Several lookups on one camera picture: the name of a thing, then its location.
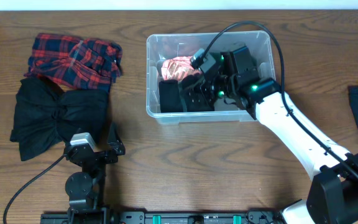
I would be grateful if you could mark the clear plastic storage bin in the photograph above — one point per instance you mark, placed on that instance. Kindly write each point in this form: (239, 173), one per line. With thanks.
(162, 47)

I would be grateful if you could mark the red navy plaid shirt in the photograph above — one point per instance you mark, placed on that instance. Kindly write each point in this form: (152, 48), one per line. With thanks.
(84, 64)

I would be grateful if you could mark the pink printed shirt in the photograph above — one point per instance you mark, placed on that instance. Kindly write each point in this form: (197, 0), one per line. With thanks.
(178, 68)

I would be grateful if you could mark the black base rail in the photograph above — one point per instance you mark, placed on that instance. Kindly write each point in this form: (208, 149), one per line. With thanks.
(252, 217)

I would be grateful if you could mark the black garment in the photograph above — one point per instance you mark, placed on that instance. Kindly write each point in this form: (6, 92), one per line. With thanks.
(178, 97)
(46, 115)

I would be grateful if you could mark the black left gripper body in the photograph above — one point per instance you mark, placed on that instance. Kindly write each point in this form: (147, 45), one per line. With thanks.
(93, 155)

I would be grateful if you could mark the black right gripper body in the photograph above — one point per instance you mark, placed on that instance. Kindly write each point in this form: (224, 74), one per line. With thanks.
(223, 86)

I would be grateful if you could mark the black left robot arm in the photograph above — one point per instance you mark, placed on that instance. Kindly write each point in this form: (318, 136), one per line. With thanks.
(86, 188)

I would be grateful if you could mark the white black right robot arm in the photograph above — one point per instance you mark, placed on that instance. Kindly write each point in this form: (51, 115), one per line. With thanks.
(333, 170)

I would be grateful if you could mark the black bundled garment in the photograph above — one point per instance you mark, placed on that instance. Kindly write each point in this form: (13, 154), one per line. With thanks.
(46, 115)

